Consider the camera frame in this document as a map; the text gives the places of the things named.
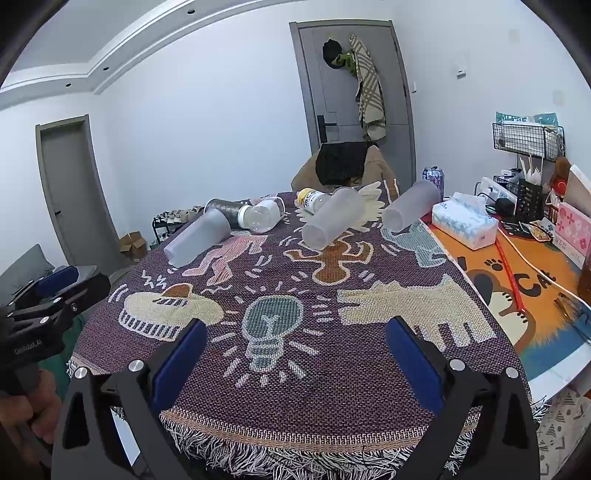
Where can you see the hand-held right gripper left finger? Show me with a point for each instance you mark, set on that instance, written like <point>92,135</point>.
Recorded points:
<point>178,364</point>

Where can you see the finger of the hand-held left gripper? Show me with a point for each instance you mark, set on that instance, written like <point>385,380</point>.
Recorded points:
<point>56,279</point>
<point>87,290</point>

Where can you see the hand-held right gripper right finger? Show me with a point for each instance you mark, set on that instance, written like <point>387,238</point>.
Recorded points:
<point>413,364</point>

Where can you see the frosted plastic cup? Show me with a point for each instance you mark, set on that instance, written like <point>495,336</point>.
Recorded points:
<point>333,217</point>
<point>408,206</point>
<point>198,237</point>

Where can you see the person's left hand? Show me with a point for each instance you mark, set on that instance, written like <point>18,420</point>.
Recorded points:
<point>44,397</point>

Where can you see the cardboard box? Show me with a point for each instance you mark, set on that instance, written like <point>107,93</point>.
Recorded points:
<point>133,244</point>

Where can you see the plain grey door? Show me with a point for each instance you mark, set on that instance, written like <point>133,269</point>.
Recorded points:
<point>69,194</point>

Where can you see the black shoe rack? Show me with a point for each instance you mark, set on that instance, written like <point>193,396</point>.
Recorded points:
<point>168,221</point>

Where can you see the printed woven blanket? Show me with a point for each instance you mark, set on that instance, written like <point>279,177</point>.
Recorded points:
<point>295,332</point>

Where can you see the orange cat desk mat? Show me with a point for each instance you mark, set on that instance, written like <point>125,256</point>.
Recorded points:
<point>531,300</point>

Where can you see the white tissue box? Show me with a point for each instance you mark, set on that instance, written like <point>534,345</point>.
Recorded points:
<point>464,221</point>

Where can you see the clear plastic bottle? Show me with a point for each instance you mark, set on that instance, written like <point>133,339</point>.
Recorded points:
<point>261,216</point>

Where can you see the purple drink can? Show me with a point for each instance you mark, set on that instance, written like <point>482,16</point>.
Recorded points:
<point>434,176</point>

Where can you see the white power strip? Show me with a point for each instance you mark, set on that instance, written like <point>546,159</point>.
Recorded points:
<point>491,189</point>

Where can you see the yellow label white bottle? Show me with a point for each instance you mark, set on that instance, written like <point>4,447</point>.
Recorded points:
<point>313,200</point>

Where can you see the black mesh cutlery holder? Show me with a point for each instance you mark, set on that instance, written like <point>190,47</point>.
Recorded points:
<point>528,198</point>

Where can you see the pink flowered box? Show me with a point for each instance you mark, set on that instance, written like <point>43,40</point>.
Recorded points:
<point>572,228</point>

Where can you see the black knitted cloth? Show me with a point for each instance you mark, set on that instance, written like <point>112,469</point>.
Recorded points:
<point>340,162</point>

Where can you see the brown plush toy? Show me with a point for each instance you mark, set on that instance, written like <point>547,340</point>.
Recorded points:
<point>561,173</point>

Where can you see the plaid scarf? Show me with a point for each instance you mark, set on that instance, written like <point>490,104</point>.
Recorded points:
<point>371,87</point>

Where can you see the black hat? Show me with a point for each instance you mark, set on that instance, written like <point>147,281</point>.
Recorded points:
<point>331,51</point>

